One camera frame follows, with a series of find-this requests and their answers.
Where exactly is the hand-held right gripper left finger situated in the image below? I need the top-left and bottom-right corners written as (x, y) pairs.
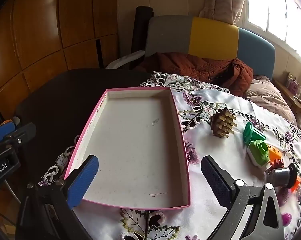
top-left (15, 155), bottom-right (99, 240)

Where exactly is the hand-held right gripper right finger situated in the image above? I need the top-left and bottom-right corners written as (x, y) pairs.
top-left (201, 155), bottom-right (284, 240)

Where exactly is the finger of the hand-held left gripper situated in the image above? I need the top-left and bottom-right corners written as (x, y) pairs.
top-left (0, 120), bottom-right (37, 153)

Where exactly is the light green plug-in device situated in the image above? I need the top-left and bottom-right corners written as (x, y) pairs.
top-left (247, 140), bottom-right (272, 173)

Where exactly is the brown wooden peg brush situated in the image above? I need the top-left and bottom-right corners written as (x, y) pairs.
top-left (210, 109), bottom-right (238, 139)

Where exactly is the dark green plastic holder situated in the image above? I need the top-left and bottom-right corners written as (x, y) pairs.
top-left (243, 122), bottom-right (266, 148)

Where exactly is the red plastic gear toy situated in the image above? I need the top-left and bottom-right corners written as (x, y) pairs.
top-left (269, 159), bottom-right (284, 172)

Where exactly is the pink cardboard box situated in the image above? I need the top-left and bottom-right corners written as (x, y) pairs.
top-left (64, 87), bottom-right (191, 210)

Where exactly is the orange plastic shell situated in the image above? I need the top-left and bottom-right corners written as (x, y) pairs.
top-left (268, 148), bottom-right (282, 164)

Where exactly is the grey jar with black lid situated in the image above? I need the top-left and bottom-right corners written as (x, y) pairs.
top-left (272, 163), bottom-right (299, 189)

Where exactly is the purple perforated silicone toy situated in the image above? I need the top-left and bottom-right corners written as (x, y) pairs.
top-left (282, 212), bottom-right (293, 227)

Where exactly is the orange block toy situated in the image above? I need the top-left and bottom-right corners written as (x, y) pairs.
top-left (290, 176), bottom-right (301, 193)

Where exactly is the white floral embroidered tablecloth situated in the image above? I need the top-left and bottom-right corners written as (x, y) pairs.
top-left (38, 71), bottom-right (301, 240)

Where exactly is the pink quilt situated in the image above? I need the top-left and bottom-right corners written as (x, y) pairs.
top-left (243, 75), bottom-right (297, 124)

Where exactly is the wooden wardrobe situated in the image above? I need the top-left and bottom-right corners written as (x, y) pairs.
top-left (0, 0), bottom-right (119, 120)

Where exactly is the wooden side table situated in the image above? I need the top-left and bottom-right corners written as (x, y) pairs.
top-left (273, 77), bottom-right (301, 128)

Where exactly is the brown quilted blanket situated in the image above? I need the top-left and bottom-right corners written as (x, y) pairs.
top-left (135, 52), bottom-right (254, 97)

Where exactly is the purple tin box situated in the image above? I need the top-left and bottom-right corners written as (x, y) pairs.
top-left (287, 72), bottom-right (301, 95)

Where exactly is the white chair armrest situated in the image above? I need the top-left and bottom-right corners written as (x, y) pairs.
top-left (106, 50), bottom-right (146, 70)

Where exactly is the grey yellow blue headboard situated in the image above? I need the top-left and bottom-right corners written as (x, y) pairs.
top-left (144, 15), bottom-right (276, 80)

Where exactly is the window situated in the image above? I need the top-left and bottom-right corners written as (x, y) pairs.
top-left (245, 0), bottom-right (301, 62)

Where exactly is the beige curtain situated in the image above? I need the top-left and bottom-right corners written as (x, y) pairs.
top-left (199, 0), bottom-right (248, 27)

